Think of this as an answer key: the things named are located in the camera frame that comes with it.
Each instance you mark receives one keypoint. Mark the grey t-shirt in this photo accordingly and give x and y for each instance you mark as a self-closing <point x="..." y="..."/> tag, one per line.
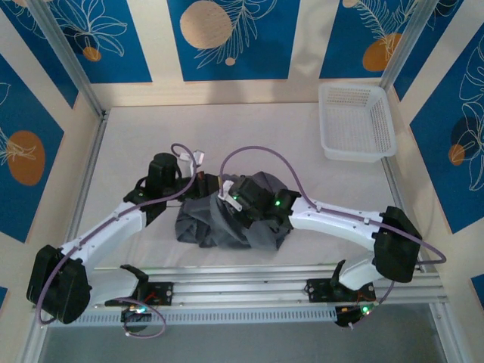
<point x="211" y="227"/>

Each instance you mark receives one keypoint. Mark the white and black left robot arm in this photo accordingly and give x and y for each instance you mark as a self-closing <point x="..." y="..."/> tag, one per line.
<point x="60" y="283"/>

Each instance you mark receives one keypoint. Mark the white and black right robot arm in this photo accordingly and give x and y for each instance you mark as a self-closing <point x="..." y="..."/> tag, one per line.
<point x="397" y="246"/>

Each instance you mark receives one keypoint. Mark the white perforated plastic basket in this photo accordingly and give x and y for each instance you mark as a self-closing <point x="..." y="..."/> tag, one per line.
<point x="355" y="117"/>

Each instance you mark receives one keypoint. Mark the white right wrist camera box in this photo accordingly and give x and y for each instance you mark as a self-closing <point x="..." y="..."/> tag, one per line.
<point x="228" y="188"/>

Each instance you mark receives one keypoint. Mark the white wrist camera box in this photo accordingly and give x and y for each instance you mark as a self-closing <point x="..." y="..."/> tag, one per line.
<point x="228" y="188"/>
<point x="198" y="156"/>

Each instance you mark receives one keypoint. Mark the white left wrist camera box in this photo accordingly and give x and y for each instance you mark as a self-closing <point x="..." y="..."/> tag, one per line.
<point x="198" y="156"/>

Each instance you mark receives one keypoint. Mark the aluminium mounting rail frame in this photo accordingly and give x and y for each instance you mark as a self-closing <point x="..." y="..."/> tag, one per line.
<point x="242" y="287"/>

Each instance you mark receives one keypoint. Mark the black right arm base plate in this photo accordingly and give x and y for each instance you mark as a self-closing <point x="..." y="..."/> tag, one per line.
<point x="315" y="289"/>

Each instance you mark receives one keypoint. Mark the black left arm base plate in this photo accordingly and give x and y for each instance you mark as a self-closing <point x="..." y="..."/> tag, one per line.
<point x="164" y="293"/>

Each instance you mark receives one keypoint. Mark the blue floral wall panel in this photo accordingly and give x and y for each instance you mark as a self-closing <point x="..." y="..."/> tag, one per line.
<point x="45" y="64"/>
<point x="264" y="45"/>
<point x="340" y="38"/>
<point x="427" y="49"/>
<point x="22" y="106"/>
<point x="435" y="170"/>
<point x="125" y="56"/>

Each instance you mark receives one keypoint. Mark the aluminium corner post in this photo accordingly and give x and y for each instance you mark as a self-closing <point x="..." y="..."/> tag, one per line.
<point x="413" y="38"/>
<point x="70" y="56"/>

